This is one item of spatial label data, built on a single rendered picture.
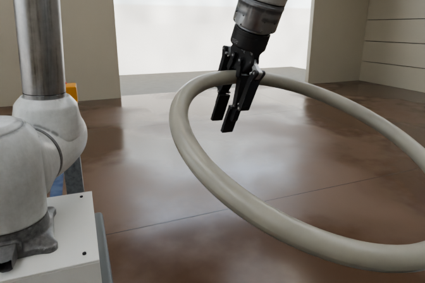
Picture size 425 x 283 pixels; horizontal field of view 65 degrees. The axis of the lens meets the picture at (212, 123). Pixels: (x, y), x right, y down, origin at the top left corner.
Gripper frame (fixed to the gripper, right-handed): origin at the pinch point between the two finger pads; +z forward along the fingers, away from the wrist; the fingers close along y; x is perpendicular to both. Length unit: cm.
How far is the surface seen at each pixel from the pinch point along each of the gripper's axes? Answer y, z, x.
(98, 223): -12, 44, -22
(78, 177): -77, 86, -13
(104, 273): 7.9, 37.1, -25.7
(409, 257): 45.6, -10.9, -6.2
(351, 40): -466, 124, 697
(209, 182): 28.8, -10.0, -22.7
